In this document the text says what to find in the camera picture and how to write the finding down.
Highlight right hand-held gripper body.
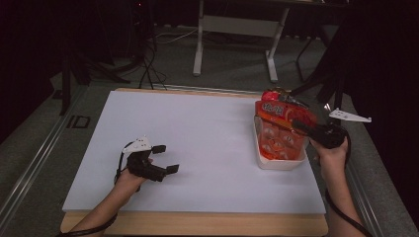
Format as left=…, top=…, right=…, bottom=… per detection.
left=307, top=108, right=373, bottom=150

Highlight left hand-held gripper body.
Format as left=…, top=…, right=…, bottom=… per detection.
left=122, top=135, right=168, bottom=183

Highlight orange snack packet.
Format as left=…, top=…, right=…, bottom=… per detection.
left=258, top=117, right=309, bottom=161

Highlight white divided plastic box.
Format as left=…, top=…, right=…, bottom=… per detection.
left=252, top=113, right=310, bottom=172

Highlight red and black snack packet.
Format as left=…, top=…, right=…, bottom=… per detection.
left=261, top=88, right=310, bottom=110

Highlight person's right hand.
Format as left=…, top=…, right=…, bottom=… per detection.
left=309, top=136, right=350, bottom=181

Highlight person's left hand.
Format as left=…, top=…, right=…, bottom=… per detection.
left=114, top=169, right=148, bottom=199

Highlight black metal stand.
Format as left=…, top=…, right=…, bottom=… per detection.
left=57, top=33, right=132, bottom=117

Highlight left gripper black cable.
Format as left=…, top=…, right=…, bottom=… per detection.
left=55, top=141, right=134, bottom=237

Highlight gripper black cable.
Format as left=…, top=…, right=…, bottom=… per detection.
left=324, top=131, right=374, bottom=237
left=55, top=141, right=134, bottom=237

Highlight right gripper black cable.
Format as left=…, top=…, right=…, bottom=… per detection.
left=324, top=131, right=374, bottom=237

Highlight metal floor rail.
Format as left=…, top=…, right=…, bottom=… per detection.
left=344, top=157, right=388, bottom=237
left=0, top=83, right=90, bottom=226

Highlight black floor cables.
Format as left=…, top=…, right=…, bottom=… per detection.
left=137, top=29, right=170, bottom=91

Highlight white floor cable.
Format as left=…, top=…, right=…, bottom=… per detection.
left=153, top=29, right=200, bottom=45

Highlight white metal desk frame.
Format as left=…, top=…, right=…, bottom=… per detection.
left=192, top=0, right=291, bottom=83

